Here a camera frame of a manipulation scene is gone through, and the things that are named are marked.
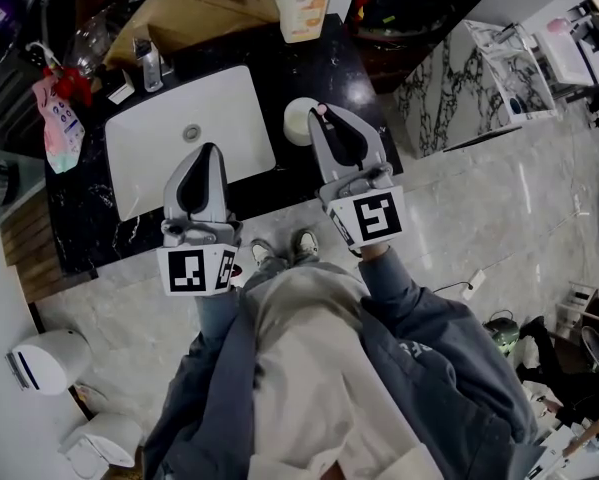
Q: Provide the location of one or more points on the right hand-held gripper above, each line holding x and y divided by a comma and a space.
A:
376, 215

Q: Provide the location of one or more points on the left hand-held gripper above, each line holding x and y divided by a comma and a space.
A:
186, 270

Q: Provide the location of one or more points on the white mug with toothbrush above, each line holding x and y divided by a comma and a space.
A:
296, 120

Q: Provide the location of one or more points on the person's right forearm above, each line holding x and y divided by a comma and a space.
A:
429, 343

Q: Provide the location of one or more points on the person's left forearm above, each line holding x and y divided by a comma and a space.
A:
214, 368

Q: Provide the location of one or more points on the white sink basin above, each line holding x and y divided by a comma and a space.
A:
154, 133

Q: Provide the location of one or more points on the person's left shoe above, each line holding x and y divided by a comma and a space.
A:
261, 253

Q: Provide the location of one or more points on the person's shoe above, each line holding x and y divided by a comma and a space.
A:
305, 245
261, 253

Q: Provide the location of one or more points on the black marble vanity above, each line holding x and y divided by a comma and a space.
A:
304, 68

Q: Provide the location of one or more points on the person's right shoe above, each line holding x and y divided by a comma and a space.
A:
305, 245

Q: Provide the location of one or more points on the person's legs in jeans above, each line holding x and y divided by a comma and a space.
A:
289, 265

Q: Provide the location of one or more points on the white marble vanity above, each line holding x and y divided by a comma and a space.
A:
449, 98

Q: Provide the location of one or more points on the small white box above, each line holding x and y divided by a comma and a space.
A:
120, 88

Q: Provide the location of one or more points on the small clear pump bottle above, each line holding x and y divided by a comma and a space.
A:
150, 68

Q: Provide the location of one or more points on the small red item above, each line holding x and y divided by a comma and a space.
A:
361, 8

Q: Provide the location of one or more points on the tall black cabinet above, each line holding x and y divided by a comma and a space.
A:
409, 13

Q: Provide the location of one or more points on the pink printed packet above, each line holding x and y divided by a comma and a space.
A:
61, 128

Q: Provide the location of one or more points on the white pump bottle orange label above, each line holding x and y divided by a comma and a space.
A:
304, 3

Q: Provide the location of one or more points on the red object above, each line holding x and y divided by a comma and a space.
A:
71, 85

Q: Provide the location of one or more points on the dark wooden step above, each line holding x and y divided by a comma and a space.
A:
34, 258

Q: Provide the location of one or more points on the white power strip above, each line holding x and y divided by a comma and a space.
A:
474, 284

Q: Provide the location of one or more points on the brown cardboard box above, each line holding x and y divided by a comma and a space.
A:
204, 13

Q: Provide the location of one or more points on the clear plastic bottle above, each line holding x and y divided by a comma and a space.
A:
96, 38

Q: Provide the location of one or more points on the white hook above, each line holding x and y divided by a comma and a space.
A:
41, 53

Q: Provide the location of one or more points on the person's torso in beige shirt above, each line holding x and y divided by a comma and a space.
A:
319, 378

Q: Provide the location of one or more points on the white trash bin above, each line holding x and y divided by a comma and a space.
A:
51, 360

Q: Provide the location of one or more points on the low dark cabinet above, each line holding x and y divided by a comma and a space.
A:
9, 93

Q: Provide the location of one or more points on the black green helmet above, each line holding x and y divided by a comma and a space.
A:
503, 330

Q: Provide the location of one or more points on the small pink object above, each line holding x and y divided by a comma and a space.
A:
556, 25

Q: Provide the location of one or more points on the white table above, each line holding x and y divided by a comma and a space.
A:
574, 58

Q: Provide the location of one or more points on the white toilet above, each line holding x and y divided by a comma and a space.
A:
101, 443

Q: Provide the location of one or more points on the wooden chair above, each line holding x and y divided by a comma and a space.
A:
586, 303

